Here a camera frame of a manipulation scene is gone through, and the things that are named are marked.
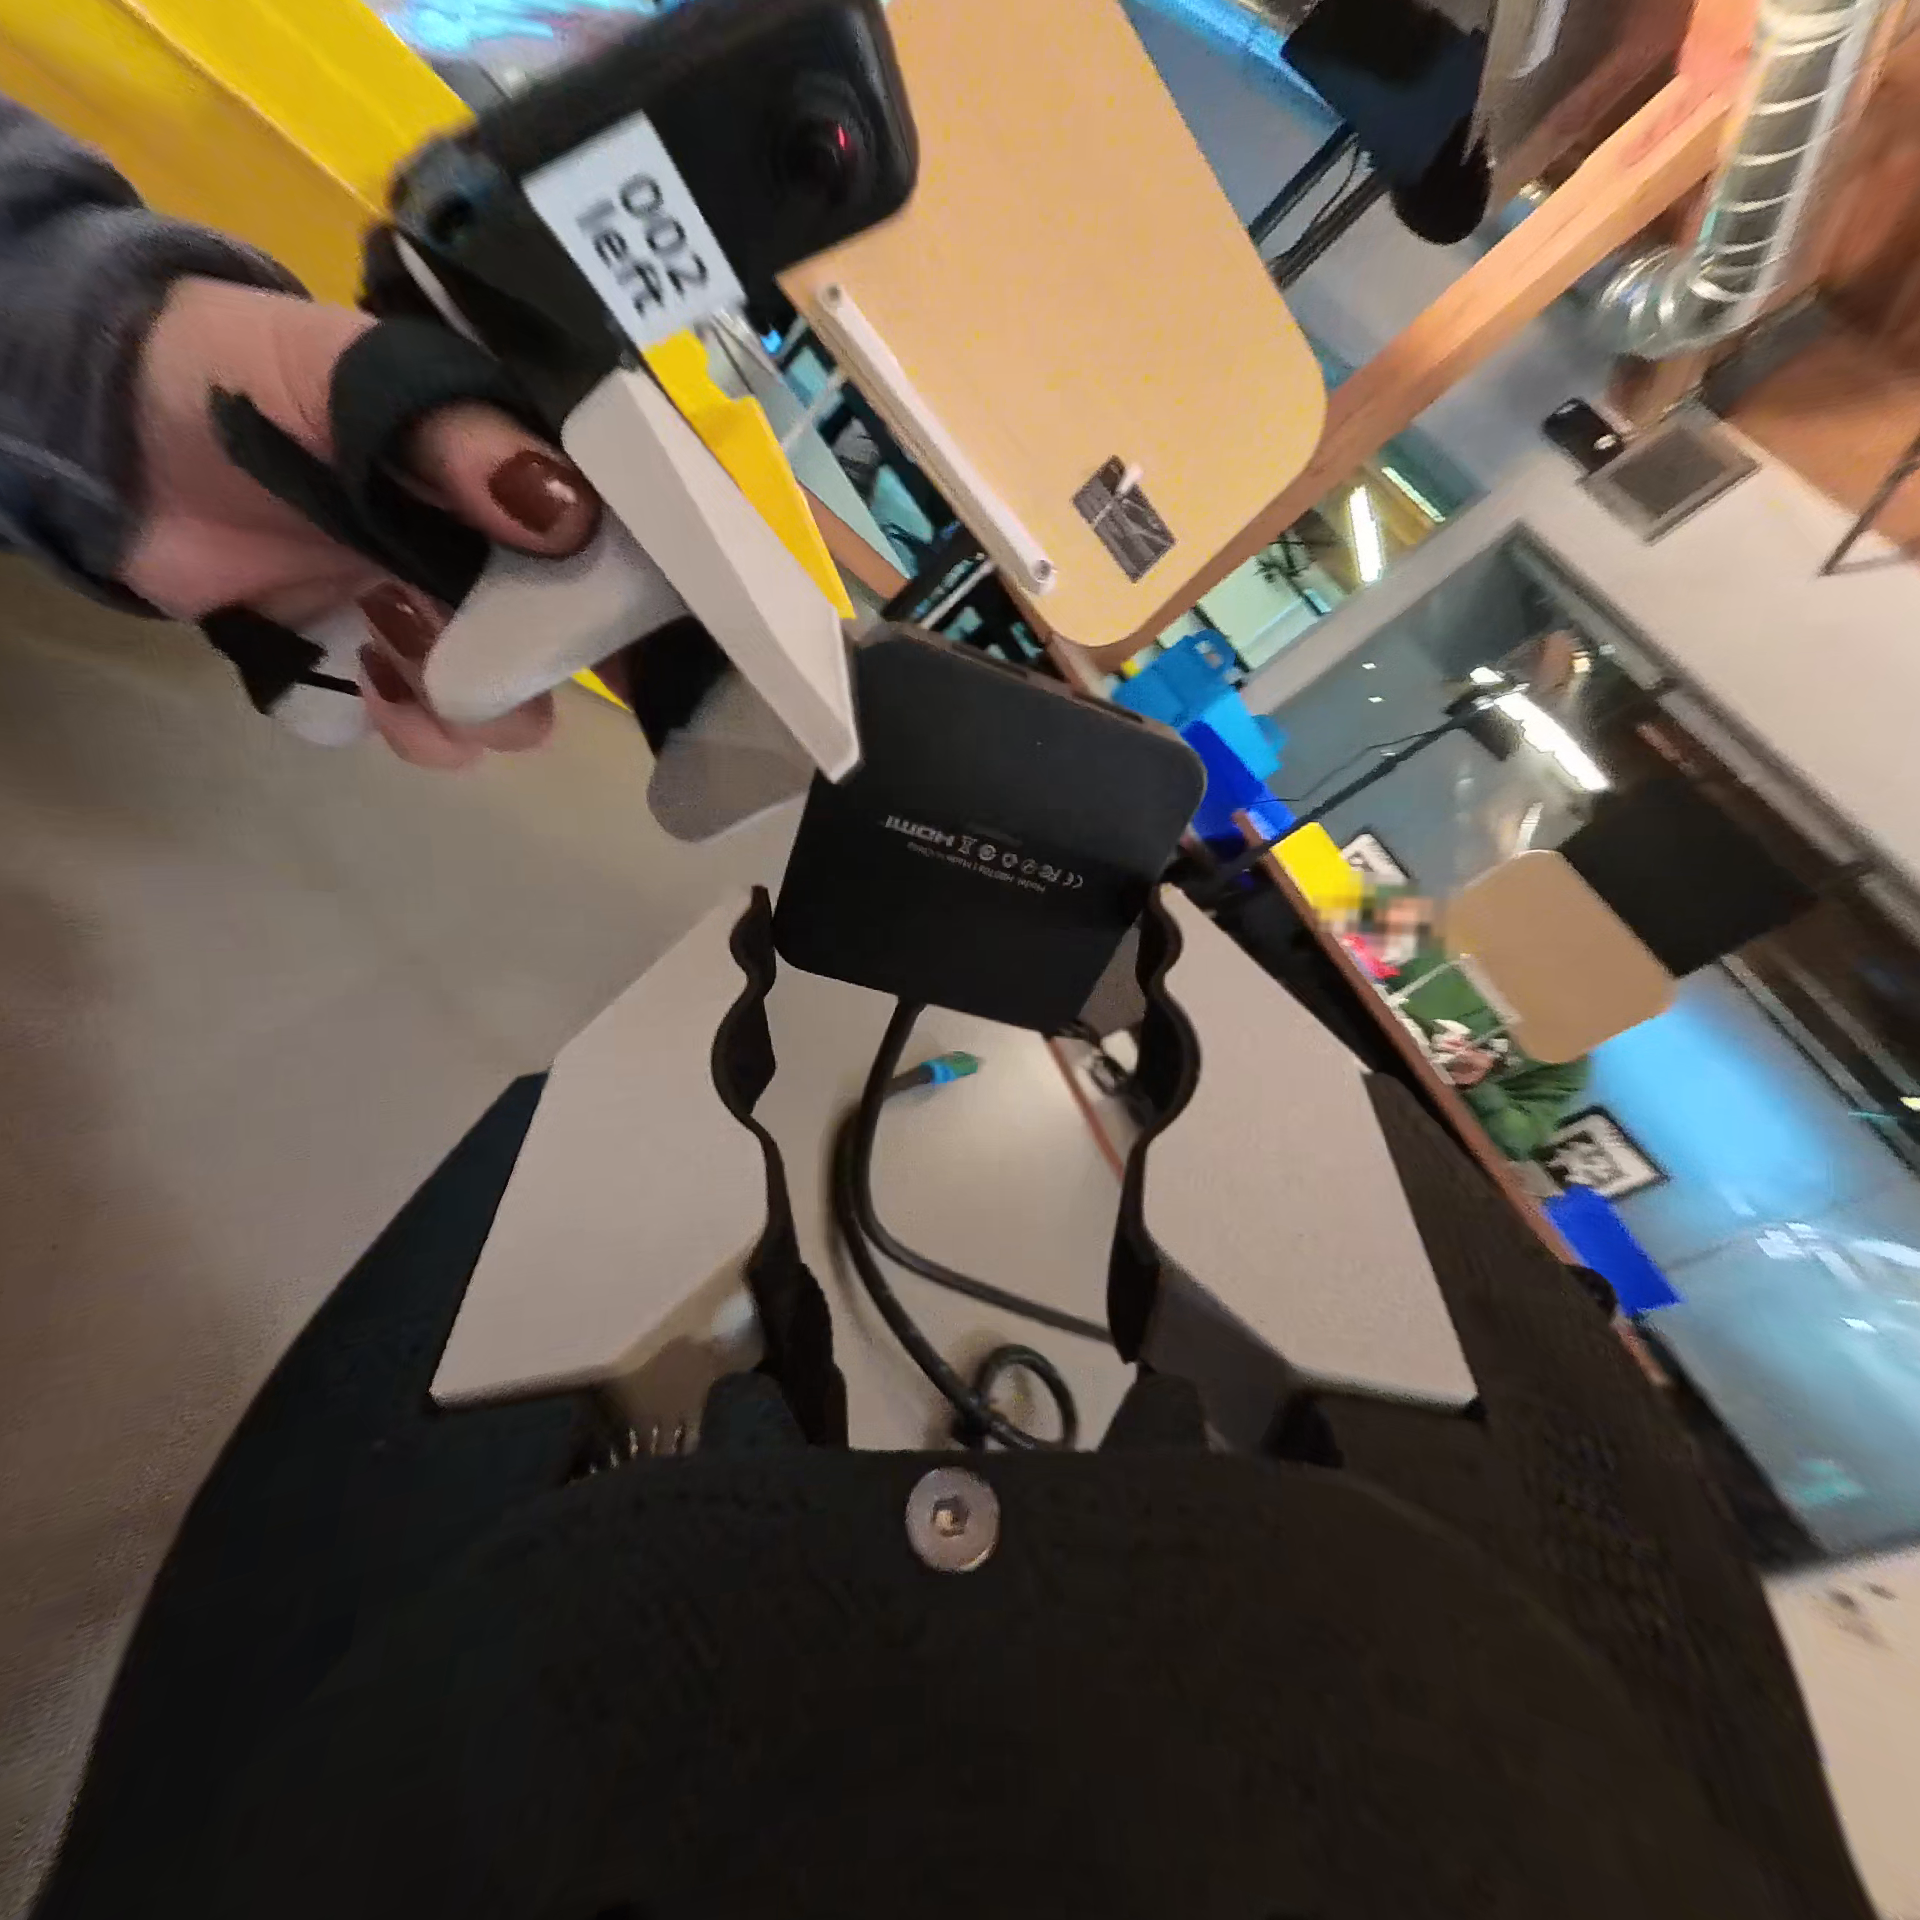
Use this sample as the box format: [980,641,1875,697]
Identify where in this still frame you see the thin smooth black hdmi cable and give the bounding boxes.
[832,996,1121,1449]

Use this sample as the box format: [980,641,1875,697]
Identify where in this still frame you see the wood edged desk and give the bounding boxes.
[1232,818,1672,1388]

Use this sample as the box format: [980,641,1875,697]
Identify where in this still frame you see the silver flexible duct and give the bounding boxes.
[1597,0,1897,362]

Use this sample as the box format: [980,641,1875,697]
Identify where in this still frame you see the light blue plastic bins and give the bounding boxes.
[1118,636,1295,841]

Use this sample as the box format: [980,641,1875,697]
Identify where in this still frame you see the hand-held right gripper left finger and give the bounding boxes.
[431,889,848,1447]

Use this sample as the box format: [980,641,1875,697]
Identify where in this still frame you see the large tan board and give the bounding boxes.
[780,0,1333,651]

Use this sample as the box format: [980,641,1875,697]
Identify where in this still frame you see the black rounded adapter box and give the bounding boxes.
[772,621,1209,1033]

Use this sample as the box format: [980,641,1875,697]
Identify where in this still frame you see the black white marker tag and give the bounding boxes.
[1538,1112,1663,1202]

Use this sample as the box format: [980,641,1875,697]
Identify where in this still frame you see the wall air vent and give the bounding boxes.
[1588,412,1760,542]

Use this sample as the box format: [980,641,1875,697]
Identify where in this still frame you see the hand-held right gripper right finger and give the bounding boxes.
[1104,889,1482,1414]

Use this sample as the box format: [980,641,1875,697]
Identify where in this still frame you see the person's left forearm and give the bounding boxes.
[0,98,309,618]

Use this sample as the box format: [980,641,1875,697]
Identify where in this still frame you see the tan cardboard panel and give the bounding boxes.
[1446,854,1675,1065]

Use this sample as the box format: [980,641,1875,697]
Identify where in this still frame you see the small yellow plastic bin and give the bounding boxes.
[1275,823,1362,919]

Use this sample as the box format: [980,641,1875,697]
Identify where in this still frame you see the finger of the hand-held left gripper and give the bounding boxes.
[646,674,826,845]
[562,365,866,784]

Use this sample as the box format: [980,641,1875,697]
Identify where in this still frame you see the person's left hand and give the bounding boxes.
[128,284,604,773]

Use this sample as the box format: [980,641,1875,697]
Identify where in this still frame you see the glass partition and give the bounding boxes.
[1245,525,1920,1563]

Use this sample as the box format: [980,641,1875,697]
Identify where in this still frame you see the black flat panel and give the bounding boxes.
[1561,772,1822,976]

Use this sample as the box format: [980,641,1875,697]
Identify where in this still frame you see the dark rounded hanging object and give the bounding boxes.
[1284,0,1497,244]

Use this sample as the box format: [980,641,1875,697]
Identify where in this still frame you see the blue plastic bin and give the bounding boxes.
[1546,1185,1680,1319]

